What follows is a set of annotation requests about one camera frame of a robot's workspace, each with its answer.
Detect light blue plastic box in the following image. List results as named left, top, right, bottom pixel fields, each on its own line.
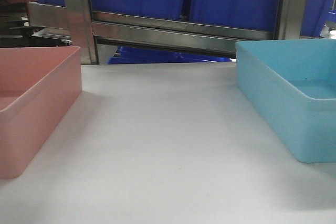
left=236, top=39, right=335, bottom=163

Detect pink plastic box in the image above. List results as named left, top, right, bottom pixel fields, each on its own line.
left=1, top=46, right=82, bottom=179

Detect blue crate lower shelf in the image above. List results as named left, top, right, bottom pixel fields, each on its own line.
left=107, top=46, right=232, bottom=65

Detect stainless steel shelf rack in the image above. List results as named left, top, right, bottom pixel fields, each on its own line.
left=29, top=0, right=307, bottom=65

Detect black office chair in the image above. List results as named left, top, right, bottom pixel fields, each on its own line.
left=1, top=26, right=71, bottom=48

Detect blue crate far right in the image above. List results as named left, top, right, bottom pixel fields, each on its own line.
left=300, top=0, right=334, bottom=37

